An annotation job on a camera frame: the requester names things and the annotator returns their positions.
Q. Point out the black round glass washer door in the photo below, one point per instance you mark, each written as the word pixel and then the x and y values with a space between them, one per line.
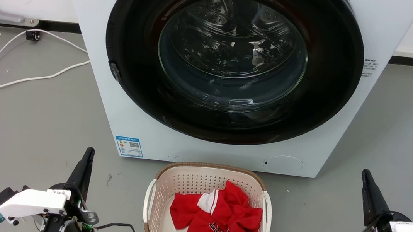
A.
pixel 232 60

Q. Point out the small black caster wheel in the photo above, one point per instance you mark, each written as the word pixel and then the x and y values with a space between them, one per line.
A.
pixel 33 35

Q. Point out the red and white shirt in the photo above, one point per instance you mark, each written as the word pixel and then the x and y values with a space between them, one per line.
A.
pixel 226 219

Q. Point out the blue energy label sticker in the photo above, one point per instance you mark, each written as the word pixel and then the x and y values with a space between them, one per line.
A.
pixel 129 146

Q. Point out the beige plastic laundry basket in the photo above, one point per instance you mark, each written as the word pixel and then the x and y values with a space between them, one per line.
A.
pixel 191 180

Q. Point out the small grey text sticker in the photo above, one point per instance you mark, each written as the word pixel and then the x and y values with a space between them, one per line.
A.
pixel 369 67

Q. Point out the round white filter cover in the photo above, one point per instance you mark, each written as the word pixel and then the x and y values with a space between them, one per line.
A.
pixel 283 164

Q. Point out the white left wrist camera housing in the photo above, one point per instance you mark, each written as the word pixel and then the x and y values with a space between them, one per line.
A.
pixel 31 203

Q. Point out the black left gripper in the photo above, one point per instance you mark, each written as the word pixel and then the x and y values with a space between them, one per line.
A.
pixel 76 214

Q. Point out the white front-load washing machine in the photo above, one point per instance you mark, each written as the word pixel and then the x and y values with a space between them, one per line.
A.
pixel 96 21

